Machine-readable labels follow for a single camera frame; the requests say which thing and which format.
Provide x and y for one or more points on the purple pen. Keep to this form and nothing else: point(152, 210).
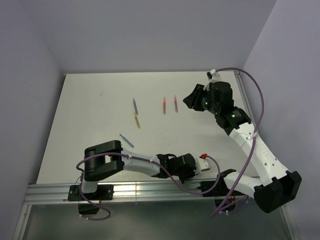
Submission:
point(135, 106)

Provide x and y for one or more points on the blue pen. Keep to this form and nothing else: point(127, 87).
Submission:
point(126, 140)

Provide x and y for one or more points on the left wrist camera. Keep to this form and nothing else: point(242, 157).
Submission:
point(202, 164)

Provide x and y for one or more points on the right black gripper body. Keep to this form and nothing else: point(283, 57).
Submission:
point(205, 101)

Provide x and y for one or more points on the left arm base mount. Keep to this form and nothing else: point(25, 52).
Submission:
point(89, 204)

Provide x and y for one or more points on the orange pen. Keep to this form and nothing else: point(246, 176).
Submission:
point(164, 105)

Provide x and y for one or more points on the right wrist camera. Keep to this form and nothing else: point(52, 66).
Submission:
point(213, 77)

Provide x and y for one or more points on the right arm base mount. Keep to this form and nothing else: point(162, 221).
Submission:
point(220, 189)

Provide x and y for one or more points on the yellow pen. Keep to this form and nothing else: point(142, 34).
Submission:
point(137, 121)

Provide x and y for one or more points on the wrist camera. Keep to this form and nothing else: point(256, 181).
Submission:
point(202, 164)
point(213, 77)

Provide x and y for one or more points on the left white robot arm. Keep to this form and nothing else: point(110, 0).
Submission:
point(107, 159)

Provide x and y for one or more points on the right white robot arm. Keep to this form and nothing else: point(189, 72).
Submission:
point(276, 185)

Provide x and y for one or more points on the pink pen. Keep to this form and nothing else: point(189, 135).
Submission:
point(175, 104)

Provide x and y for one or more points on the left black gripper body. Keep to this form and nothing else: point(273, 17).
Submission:
point(184, 175)

